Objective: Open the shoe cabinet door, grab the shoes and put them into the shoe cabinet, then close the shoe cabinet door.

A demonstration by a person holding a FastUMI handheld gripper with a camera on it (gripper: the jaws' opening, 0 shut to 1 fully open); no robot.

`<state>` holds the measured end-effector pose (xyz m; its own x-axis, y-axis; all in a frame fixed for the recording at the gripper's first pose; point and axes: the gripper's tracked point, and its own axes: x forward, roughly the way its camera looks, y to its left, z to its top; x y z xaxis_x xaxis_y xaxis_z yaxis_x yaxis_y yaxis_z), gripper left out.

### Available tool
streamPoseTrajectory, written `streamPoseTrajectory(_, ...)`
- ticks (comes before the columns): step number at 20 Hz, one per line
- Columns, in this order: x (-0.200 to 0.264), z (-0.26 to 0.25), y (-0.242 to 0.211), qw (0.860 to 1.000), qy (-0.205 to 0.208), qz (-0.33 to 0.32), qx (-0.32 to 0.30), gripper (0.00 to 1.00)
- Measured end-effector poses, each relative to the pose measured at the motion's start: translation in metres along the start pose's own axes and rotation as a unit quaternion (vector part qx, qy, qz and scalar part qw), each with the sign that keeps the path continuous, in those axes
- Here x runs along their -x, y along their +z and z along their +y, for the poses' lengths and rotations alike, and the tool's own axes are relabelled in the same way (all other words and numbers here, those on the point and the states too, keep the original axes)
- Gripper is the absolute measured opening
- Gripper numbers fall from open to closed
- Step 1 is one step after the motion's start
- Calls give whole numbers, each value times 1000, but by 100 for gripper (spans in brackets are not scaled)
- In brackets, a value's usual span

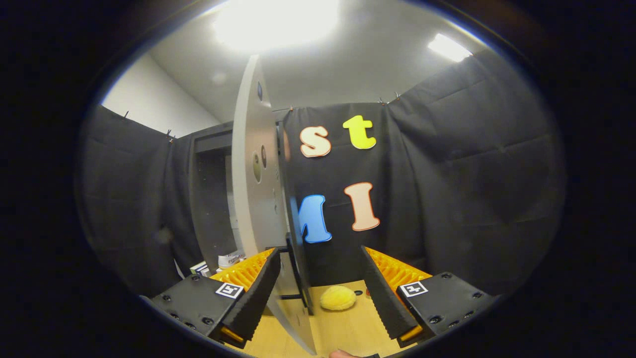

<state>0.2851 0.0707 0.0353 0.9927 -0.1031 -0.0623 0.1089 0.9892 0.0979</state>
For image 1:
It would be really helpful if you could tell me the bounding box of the small ceiling light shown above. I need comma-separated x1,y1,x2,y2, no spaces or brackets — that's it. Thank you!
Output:
427,33,473,63

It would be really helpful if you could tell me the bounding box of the large ceiling light panel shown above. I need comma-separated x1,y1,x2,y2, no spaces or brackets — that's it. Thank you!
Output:
214,0,341,53

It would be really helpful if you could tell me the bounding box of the yellow plush toy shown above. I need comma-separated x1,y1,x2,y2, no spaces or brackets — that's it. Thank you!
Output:
319,285,357,311

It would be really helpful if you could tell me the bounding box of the black backdrop cloth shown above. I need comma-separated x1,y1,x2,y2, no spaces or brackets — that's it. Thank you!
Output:
75,47,567,299

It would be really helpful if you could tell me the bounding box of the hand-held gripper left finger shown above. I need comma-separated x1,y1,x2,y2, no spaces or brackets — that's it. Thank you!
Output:
149,247,282,349

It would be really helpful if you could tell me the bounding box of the dark grey shoe cabinet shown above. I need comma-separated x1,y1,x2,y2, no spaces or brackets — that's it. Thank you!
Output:
190,122,315,316

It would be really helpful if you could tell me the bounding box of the grey shoe cabinet door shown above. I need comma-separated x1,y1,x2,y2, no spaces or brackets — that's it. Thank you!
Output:
232,54,318,356

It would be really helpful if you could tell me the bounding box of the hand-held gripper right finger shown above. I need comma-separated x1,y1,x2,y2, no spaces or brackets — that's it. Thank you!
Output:
360,245,497,349

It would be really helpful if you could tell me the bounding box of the white shoe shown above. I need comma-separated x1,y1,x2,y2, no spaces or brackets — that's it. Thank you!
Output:
218,253,245,270

